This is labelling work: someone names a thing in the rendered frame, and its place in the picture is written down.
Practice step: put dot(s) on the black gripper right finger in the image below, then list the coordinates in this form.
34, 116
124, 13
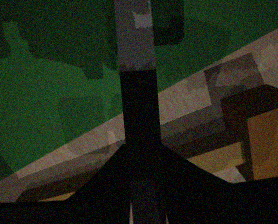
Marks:
195, 196

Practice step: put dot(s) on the green rectangular mat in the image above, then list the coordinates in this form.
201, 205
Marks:
59, 69

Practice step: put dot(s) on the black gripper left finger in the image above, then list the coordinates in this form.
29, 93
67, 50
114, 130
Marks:
104, 199

